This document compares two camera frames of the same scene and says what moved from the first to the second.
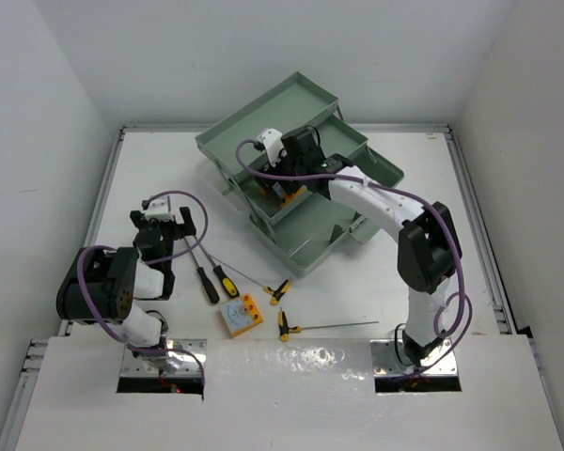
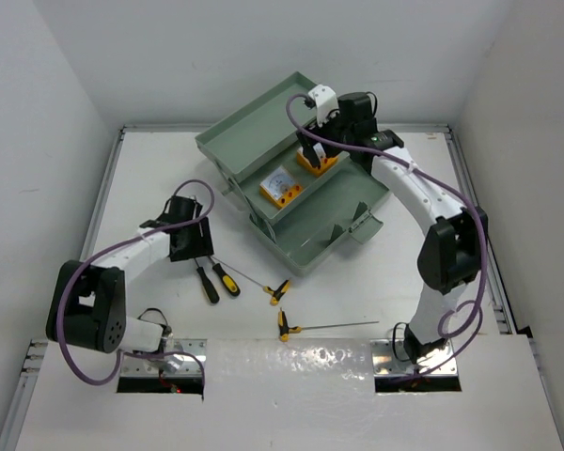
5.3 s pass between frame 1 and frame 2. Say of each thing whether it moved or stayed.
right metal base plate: stayed
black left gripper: moved
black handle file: stayed
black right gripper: moved
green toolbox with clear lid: stayed
